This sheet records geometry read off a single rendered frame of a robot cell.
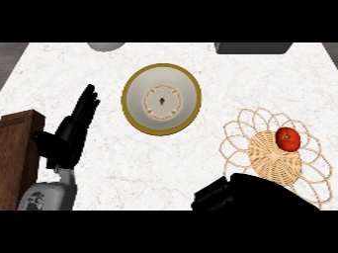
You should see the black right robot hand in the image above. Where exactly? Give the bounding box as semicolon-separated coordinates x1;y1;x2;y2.
189;172;321;211

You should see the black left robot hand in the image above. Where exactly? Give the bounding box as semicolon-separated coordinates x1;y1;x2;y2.
31;83;102;170

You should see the woven wicker placemat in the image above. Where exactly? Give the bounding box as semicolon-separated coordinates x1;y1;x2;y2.
217;107;334;210

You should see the white bowl with gold rim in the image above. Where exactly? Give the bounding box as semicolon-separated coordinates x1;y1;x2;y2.
121;62;202;136

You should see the brown wooden cabinet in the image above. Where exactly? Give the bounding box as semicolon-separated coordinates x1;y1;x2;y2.
0;109;47;211

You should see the grey round object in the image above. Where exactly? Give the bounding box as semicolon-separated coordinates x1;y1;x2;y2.
86;42;127;52

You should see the dark grey appliance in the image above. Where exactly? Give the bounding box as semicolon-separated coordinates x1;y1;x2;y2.
213;42;294;55

